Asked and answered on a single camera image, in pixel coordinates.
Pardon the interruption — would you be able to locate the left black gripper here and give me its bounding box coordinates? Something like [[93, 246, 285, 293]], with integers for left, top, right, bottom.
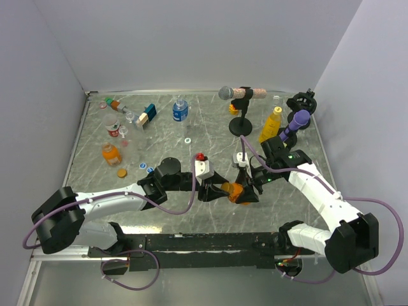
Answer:
[[164, 171, 230, 201]]

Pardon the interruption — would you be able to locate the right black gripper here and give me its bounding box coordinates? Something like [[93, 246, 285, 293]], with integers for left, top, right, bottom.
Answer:
[[233, 162, 282, 204]]

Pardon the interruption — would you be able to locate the small orange juice bottle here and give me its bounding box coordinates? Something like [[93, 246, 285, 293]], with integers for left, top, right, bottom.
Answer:
[[221, 182, 244, 203]]

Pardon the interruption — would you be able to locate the tall yellow juice bottle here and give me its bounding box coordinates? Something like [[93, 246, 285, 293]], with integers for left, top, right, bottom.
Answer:
[[259, 106, 282, 143]]

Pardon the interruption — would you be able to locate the blue label water bottle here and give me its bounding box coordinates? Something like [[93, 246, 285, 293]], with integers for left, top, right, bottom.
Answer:
[[172, 99, 189, 122]]

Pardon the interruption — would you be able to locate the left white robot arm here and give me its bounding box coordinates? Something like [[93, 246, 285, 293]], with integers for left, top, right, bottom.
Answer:
[[31, 156, 228, 256]]

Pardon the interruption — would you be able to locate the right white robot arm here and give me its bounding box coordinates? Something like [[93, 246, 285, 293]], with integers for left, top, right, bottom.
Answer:
[[240, 136, 379, 273]]

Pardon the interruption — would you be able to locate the orange bottle cap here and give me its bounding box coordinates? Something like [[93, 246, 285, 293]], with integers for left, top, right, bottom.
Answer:
[[117, 168, 128, 179]]

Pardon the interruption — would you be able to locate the clear bottle at back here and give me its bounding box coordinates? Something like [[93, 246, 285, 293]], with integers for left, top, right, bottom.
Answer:
[[273, 95, 281, 108]]

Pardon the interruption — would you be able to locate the open orange juice bottle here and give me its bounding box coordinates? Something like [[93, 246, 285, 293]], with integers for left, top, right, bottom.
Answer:
[[101, 142, 122, 166]]

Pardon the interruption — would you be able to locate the red label clear bottle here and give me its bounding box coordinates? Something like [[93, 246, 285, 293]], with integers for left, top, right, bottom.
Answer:
[[103, 113, 121, 137]]

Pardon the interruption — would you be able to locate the yellow toy brick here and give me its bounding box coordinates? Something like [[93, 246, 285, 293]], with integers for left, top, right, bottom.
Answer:
[[229, 104, 239, 115]]

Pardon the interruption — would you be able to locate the purple microphone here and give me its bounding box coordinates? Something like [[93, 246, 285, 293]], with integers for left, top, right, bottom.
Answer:
[[279, 110, 310, 142]]

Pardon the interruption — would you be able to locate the pink glitter microphone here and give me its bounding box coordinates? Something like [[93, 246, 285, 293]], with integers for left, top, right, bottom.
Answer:
[[218, 86, 267, 100]]

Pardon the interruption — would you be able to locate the blue and wood block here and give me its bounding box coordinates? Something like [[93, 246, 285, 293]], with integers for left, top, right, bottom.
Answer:
[[136, 103, 157, 129]]

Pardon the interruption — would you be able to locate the black round holder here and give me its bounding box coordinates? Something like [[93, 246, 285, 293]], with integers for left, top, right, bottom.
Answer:
[[286, 89, 317, 122]]

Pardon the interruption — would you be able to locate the clear small cup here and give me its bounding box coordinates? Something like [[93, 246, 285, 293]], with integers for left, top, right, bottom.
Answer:
[[126, 112, 135, 122], [119, 126, 129, 138]]

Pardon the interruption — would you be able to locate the colourful block stack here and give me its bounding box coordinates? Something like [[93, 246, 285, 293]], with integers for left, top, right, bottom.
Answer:
[[105, 98, 129, 113]]

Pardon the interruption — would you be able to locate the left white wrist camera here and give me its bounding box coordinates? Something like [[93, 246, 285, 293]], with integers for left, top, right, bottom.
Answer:
[[194, 153, 214, 181]]

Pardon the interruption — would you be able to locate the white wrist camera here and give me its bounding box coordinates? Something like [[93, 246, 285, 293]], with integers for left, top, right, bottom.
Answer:
[[232, 152, 249, 168], [194, 153, 214, 181]]

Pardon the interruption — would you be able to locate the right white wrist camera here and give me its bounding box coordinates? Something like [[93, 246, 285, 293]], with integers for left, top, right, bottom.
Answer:
[[232, 152, 249, 168]]

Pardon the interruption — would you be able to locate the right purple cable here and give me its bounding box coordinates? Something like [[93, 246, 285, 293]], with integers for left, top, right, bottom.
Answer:
[[239, 133, 404, 284]]

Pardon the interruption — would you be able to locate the purple cable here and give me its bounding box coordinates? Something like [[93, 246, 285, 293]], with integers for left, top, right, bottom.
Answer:
[[239, 133, 404, 284], [22, 154, 200, 291]]

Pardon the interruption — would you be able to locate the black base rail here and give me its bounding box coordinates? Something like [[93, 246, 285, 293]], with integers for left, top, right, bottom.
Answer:
[[87, 231, 316, 272]]

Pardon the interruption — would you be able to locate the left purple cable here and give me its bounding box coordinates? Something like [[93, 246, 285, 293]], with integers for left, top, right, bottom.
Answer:
[[22, 154, 200, 291]]

